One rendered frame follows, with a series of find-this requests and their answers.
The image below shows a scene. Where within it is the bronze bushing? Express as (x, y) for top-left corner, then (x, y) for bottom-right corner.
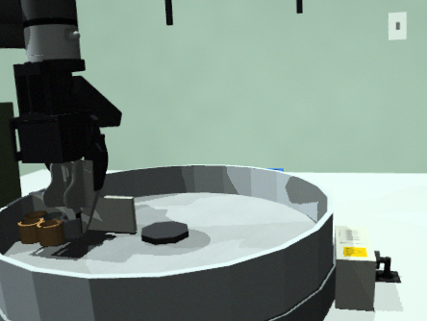
(18, 218), (43, 244)
(24, 210), (48, 219)
(37, 219), (65, 246)

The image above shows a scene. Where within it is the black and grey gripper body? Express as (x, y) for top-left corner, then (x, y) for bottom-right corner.
(9, 59), (101, 163)

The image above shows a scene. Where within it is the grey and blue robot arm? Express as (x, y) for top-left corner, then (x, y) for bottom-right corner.
(0, 0), (122, 128)

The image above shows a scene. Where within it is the grey metal bushing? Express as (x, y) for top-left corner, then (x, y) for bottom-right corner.
(41, 212), (65, 221)
(61, 215), (88, 239)

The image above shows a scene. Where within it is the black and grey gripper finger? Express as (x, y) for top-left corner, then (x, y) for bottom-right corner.
(63, 134), (109, 234)
(42, 161), (82, 220)

